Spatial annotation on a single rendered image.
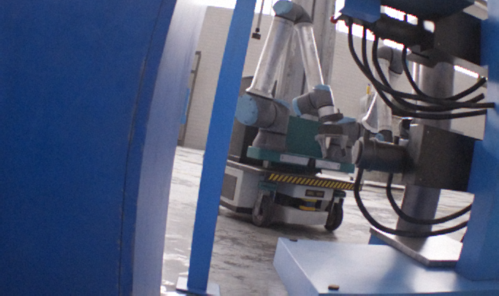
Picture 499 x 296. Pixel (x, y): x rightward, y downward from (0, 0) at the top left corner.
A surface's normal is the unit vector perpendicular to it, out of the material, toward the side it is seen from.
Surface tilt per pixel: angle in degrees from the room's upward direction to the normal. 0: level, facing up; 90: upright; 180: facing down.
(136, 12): 90
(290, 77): 90
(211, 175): 90
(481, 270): 90
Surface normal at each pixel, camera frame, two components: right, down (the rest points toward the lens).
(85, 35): 0.07, 0.00
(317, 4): 0.42, 0.07
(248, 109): -0.67, -0.04
